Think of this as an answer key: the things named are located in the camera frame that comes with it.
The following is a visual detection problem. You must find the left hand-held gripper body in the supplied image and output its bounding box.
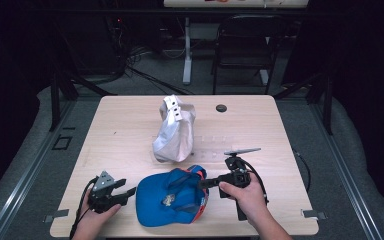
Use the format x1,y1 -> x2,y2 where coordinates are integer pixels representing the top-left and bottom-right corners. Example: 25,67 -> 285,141
86,170 -> 128,215

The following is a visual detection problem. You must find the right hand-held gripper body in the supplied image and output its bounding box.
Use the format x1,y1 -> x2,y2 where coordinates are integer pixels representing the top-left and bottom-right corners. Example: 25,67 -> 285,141
217,147 -> 263,222

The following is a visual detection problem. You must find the blue cap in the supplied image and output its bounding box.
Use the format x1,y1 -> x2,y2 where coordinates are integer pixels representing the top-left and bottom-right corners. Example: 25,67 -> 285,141
135,164 -> 210,228

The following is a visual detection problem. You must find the person's right hand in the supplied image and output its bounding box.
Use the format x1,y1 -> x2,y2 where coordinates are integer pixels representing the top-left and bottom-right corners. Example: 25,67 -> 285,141
218,172 -> 270,228

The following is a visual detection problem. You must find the person's left hand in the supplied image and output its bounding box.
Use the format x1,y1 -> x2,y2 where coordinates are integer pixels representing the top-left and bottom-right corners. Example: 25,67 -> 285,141
77,192 -> 123,235

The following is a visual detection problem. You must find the white cap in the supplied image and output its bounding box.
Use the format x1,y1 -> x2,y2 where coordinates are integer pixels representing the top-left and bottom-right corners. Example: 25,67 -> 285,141
151,94 -> 197,164

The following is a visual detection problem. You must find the black metal stand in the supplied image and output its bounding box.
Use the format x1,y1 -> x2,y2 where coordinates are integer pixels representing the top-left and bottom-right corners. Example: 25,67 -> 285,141
272,71 -> 335,136
49,64 -> 118,133

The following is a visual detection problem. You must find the black folding chair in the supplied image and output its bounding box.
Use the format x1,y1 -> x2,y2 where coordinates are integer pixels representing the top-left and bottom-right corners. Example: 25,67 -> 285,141
211,13 -> 289,96

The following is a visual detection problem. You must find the white table leg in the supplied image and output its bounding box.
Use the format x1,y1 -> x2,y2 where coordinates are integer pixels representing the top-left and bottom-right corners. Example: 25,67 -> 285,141
181,16 -> 195,86

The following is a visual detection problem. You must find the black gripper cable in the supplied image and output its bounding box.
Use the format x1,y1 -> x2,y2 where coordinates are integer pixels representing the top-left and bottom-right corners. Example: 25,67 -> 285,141
238,157 -> 270,206
69,176 -> 100,240

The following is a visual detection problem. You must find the grey metal table bracket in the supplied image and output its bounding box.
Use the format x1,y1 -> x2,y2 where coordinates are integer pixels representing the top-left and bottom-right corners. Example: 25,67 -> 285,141
300,208 -> 328,221
43,208 -> 71,224

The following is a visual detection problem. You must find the thin black cable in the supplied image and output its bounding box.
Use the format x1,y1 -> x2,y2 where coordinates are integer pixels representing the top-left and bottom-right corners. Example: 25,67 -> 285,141
292,148 -> 312,194

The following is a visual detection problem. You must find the aluminium floor rail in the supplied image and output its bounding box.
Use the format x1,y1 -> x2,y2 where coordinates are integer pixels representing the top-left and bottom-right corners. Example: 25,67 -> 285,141
308,102 -> 384,240
0,99 -> 78,240

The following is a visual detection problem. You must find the bundle of floor cables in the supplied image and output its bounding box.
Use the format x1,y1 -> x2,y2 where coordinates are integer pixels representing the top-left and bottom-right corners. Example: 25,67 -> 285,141
113,18 -> 196,97

